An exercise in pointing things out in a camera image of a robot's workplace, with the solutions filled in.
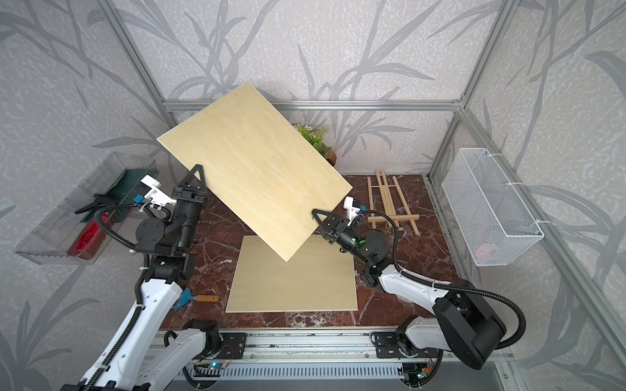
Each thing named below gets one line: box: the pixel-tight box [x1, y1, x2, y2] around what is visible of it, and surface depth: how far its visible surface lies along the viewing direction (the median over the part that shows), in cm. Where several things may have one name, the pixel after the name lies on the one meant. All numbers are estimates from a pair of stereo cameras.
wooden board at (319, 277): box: [224, 233, 358, 314], surface depth 86 cm
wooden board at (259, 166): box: [156, 81, 353, 263], surface depth 67 cm
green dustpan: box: [79, 168, 158, 223], surface depth 68 cm
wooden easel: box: [366, 169, 421, 237], surface depth 114 cm
